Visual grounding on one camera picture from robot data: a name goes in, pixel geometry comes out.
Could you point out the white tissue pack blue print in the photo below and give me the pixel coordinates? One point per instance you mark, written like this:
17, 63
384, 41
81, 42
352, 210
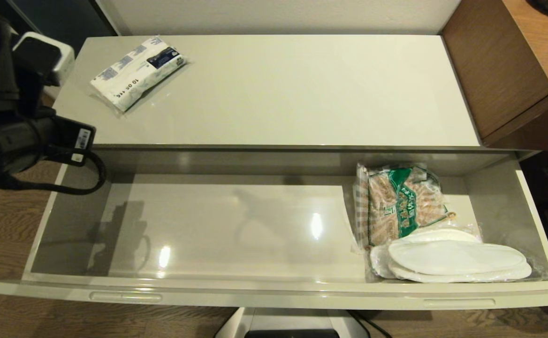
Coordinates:
138, 72

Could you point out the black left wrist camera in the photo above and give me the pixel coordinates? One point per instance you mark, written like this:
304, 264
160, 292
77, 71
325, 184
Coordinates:
39, 56

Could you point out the brown wooden desk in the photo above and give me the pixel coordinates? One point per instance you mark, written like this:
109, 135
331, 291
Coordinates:
504, 61

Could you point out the glossy grey cabinet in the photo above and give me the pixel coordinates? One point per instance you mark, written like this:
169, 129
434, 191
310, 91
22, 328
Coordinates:
278, 94

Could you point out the green brown snack bag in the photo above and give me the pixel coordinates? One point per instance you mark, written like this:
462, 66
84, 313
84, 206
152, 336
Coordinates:
396, 206

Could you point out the dark glass door panel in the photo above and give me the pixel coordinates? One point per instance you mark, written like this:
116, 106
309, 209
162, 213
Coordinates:
81, 19

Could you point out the white slippers in flat bag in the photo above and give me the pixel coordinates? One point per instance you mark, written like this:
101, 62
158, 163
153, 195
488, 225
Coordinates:
379, 260

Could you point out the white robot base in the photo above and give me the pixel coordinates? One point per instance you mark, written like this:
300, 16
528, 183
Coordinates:
293, 324

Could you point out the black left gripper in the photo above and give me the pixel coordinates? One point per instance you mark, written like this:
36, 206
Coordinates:
53, 138

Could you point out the white slippers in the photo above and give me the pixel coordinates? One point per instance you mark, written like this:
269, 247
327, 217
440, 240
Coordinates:
457, 258
379, 260

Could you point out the open grey drawer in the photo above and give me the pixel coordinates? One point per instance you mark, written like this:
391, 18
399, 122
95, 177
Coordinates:
255, 225

